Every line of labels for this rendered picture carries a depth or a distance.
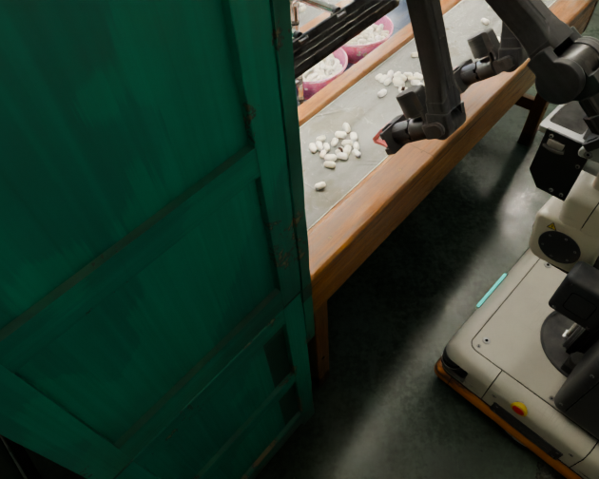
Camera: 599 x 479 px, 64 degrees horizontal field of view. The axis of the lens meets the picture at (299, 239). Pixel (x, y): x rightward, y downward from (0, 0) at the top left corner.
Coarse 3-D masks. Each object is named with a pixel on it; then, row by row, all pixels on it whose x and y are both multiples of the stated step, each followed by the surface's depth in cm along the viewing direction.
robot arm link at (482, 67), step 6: (486, 54) 133; (492, 54) 133; (480, 60) 137; (486, 60) 134; (492, 60) 133; (480, 66) 136; (486, 66) 134; (492, 66) 133; (480, 72) 136; (486, 72) 135; (492, 72) 134; (480, 78) 138; (486, 78) 138
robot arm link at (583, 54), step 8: (568, 48) 81; (576, 48) 80; (584, 48) 80; (592, 48) 80; (560, 56) 80; (568, 56) 79; (576, 56) 79; (584, 56) 79; (592, 56) 80; (584, 64) 78; (592, 64) 79; (592, 72) 79; (592, 80) 78; (584, 88) 80; (592, 88) 79; (584, 96) 81
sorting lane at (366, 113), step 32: (480, 0) 196; (544, 0) 193; (448, 32) 183; (384, 64) 173; (416, 64) 171; (352, 96) 162; (384, 96) 161; (320, 128) 153; (352, 128) 152; (320, 160) 144; (352, 160) 143; (320, 192) 136
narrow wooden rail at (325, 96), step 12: (444, 0) 193; (456, 0) 193; (444, 12) 190; (408, 24) 183; (396, 36) 179; (408, 36) 178; (384, 48) 174; (396, 48) 176; (360, 60) 171; (372, 60) 170; (384, 60) 173; (348, 72) 166; (360, 72) 166; (336, 84) 163; (348, 84) 163; (312, 96) 160; (324, 96) 159; (336, 96) 161; (300, 108) 156; (312, 108) 156; (300, 120) 153
